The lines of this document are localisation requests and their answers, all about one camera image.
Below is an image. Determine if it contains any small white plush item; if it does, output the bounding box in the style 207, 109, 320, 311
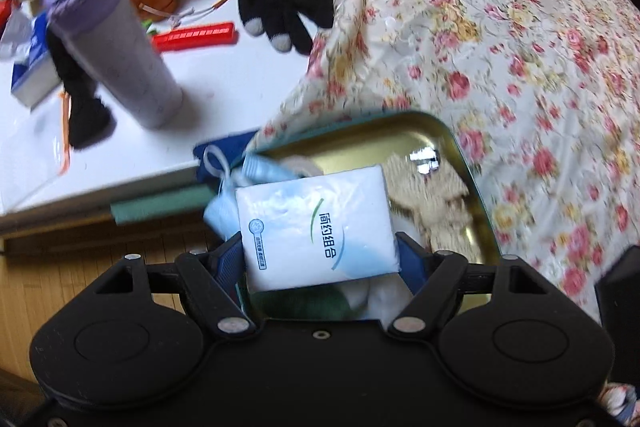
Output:
347, 274, 416, 323

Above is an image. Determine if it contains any rolled black knit glove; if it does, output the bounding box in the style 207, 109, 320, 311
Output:
45, 27, 112, 150

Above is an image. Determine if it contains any purple insulated bottle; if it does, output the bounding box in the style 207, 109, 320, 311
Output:
42, 0, 185, 129

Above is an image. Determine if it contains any green foam edge strip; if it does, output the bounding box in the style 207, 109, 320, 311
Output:
111, 184, 213, 225

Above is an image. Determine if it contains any blue cloth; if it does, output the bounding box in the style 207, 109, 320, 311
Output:
192, 133, 260, 185

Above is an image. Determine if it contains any clear zip bag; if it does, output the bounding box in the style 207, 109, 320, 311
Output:
0, 92, 71, 208

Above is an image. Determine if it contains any floral blanket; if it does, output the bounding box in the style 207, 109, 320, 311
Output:
257, 0, 640, 323

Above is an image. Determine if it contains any light blue face mask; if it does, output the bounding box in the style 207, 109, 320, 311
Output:
202, 146, 300, 240

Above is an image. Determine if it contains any black rectangular box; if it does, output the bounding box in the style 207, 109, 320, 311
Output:
595, 246, 640, 388

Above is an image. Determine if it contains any white crumpled tissue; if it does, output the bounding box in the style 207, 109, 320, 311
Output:
0, 9, 33, 58

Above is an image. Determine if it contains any blue tissue box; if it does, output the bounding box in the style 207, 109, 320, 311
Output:
11, 14, 63, 108

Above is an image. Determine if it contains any green plush toy white head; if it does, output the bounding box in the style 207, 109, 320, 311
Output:
252, 282, 351, 322

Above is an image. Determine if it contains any gold tin tray green rim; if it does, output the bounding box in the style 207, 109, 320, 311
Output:
242, 109, 502, 322

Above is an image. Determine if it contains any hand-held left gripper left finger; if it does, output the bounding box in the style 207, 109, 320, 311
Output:
75, 234, 256, 339

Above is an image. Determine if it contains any red plastic case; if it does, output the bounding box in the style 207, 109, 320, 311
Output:
152, 22, 237, 54

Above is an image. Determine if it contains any white tissue pack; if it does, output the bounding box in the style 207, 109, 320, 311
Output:
234, 164, 401, 294

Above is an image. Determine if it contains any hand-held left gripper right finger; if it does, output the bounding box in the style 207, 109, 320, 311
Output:
387, 232, 556, 339

